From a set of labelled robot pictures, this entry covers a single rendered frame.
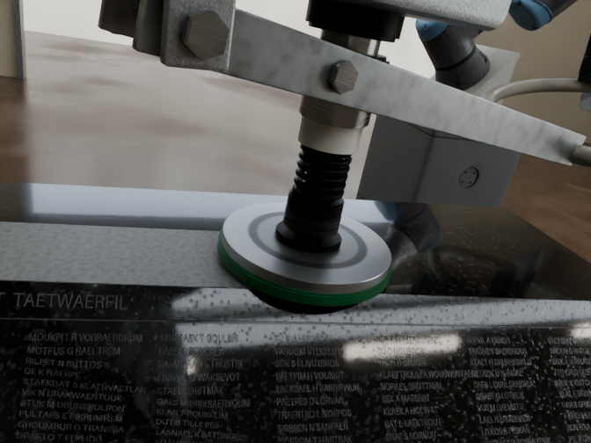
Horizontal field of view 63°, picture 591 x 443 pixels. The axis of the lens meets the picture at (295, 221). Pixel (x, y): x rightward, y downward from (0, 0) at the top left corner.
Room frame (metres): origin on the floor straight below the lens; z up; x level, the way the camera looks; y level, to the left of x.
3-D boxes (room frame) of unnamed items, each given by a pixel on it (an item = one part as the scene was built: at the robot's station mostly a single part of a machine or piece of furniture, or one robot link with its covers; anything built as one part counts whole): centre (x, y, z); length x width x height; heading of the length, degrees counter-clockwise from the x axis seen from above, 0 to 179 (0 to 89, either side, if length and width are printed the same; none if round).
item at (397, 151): (1.82, -0.49, 0.43); 0.50 x 0.50 x 0.85; 23
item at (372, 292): (0.54, -0.02, 0.83); 0.22 x 0.22 x 0.04
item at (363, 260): (0.54, -0.02, 0.83); 0.21 x 0.21 x 0.01
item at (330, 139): (0.54, -0.02, 0.97); 0.07 x 0.07 x 0.04
